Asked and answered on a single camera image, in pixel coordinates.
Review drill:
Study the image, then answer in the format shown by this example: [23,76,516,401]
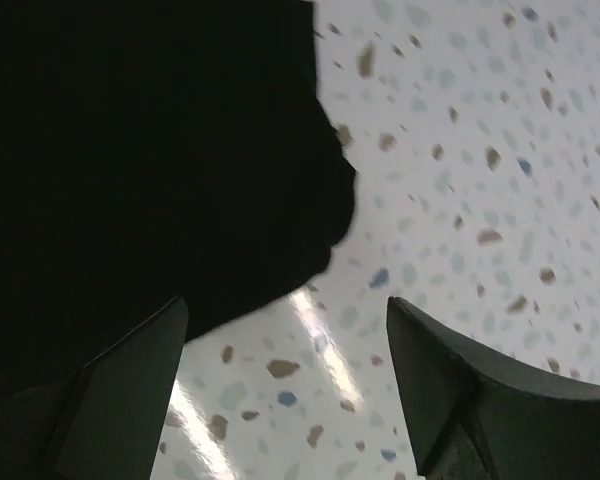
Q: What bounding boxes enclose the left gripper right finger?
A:
[386,297,600,480]

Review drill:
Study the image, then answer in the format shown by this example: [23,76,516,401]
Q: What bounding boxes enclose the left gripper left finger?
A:
[0,298,188,479]

